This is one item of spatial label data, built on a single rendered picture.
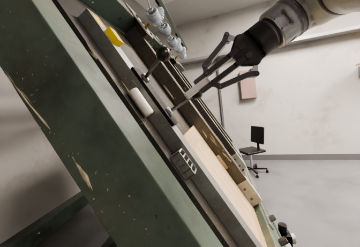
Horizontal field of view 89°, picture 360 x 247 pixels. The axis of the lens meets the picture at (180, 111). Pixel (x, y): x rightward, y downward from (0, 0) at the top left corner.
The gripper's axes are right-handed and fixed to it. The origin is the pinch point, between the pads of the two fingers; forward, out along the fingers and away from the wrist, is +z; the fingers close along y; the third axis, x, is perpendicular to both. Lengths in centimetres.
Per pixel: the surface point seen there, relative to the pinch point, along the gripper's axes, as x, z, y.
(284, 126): 382, -88, 134
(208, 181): 2.1, 12.3, 21.4
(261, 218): 35, 12, 57
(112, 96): -19.0, 10.7, -4.8
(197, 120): 44.7, 10.8, 7.8
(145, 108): -1.2, 13.5, -3.7
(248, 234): 2.2, 11.8, 38.0
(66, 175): 178, 232, -35
